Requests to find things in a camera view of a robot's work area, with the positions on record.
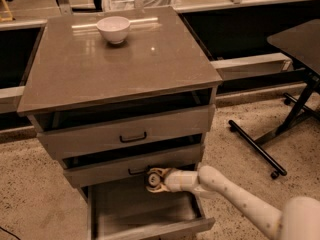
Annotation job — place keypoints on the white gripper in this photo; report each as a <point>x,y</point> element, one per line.
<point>172,180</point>

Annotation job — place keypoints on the dark pepsi can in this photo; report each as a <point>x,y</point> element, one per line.
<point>153,180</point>

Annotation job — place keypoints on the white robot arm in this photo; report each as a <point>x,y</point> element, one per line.
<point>298,220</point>

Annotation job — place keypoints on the open bottom grey drawer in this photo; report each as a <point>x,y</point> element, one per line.
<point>126,210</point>

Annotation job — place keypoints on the middle grey drawer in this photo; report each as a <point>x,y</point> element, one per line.
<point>118,169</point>

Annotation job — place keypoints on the grey drawer cabinet with countertop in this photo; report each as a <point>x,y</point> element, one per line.
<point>79,79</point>

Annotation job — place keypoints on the top grey drawer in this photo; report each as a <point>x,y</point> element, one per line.
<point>83,140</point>

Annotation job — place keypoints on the white ceramic bowl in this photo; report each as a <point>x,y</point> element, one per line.
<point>114,29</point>

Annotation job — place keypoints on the black rolling side table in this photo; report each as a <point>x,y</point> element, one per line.
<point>302,44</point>

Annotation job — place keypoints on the yellow object at left edge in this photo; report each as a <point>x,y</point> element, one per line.
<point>5,13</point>

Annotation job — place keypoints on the black middle drawer handle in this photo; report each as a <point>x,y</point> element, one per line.
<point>134,172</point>

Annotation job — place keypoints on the black drawer handle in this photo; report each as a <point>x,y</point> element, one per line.
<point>130,139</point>
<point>134,172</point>

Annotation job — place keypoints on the black top drawer handle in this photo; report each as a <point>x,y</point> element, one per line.
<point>130,139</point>

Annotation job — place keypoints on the wire mesh basket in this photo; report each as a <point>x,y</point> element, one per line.
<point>120,5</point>

